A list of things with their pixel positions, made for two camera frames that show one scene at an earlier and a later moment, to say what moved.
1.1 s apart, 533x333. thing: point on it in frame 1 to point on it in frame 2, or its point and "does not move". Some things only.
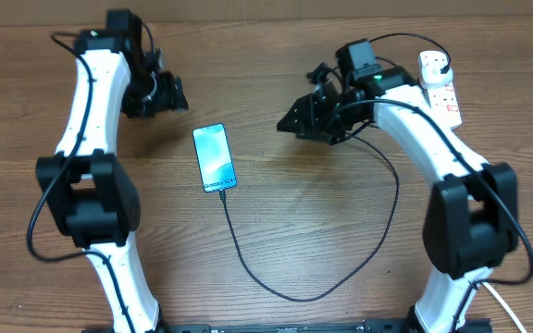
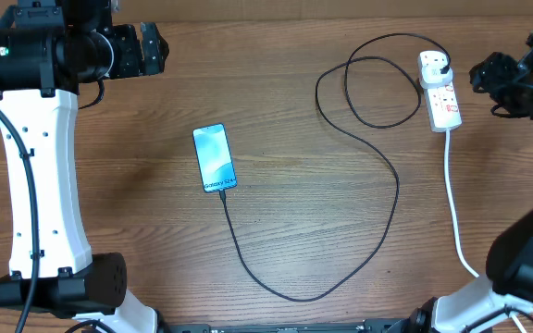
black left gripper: [167, 92] to [134, 64]
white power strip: [443, 102] does not move
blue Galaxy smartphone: [215, 159] does not move
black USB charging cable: [396, 200] does not move
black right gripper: [312, 111] to [487, 79]
